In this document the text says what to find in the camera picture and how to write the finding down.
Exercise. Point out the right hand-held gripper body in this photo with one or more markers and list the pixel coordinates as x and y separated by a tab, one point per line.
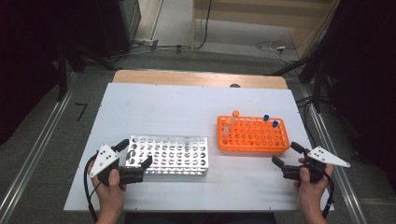
323	155

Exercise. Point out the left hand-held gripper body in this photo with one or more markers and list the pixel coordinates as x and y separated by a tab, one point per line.
104	160

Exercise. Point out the orange plastic tube rack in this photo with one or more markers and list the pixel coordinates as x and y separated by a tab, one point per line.
252	149

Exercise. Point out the silver metal tube rack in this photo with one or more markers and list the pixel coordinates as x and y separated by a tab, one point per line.
174	152

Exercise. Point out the orange capped test tube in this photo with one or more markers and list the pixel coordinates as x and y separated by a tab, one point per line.
235	113
229	121

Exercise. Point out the person's left hand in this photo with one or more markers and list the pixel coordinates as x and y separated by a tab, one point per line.
109	196

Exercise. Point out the person's right hand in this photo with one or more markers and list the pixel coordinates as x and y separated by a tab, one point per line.
311	193

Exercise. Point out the white board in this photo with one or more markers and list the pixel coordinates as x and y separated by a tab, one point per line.
174	105

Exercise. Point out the black metal stand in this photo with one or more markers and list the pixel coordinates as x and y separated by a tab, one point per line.
317	87
62	77

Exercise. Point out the dark round table grommet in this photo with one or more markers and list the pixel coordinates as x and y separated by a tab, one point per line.
235	85

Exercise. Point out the black curtain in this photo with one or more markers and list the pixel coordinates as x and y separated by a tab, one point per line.
25	62
367	77

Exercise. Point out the wooden table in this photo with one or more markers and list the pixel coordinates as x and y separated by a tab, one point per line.
186	77

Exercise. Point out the grey floor power strip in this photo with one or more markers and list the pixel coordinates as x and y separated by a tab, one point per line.
154	43

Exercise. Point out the dark grey cabinet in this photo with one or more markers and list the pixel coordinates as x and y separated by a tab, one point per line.
130	15

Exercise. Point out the beige wooden partition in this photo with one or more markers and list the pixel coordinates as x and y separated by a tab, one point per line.
249	14

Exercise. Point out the aluminium floor rail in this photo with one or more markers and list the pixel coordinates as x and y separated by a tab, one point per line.
347	193
34	149

